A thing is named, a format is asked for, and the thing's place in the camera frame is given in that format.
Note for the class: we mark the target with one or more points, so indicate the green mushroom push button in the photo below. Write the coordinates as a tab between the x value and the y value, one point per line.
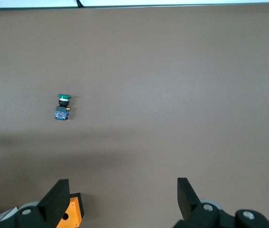
62	112

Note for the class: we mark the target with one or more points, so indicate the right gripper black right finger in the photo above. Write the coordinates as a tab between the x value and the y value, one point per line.
189	204

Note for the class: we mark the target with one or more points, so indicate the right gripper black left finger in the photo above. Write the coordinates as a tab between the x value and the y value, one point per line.
51	207

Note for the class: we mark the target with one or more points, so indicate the orange button enclosure box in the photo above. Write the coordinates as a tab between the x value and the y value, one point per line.
73	211

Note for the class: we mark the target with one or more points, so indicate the white three-drawer cabinet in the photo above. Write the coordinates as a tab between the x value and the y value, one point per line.
9	212

